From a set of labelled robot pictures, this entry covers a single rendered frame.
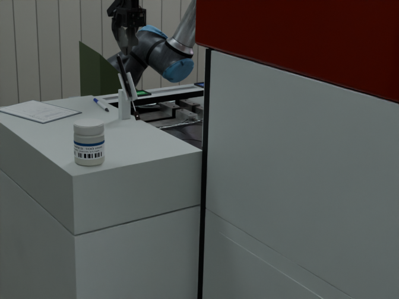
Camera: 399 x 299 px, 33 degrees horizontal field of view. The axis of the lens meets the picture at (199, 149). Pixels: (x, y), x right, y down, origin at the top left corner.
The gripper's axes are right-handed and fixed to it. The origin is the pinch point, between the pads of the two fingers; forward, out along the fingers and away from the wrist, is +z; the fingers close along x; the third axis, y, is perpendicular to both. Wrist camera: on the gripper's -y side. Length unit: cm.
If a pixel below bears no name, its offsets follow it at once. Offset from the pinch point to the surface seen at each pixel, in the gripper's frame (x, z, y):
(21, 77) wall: 44, 57, -218
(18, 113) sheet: -38.1, 13.8, 6.7
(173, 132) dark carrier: 2.8, 20.7, 24.9
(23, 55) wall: 46, 44, -217
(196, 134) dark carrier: 7.9, 20.7, 29.7
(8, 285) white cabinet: -45, 66, 9
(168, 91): 16.4, 15.0, -0.2
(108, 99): -6.3, 15.0, 0.2
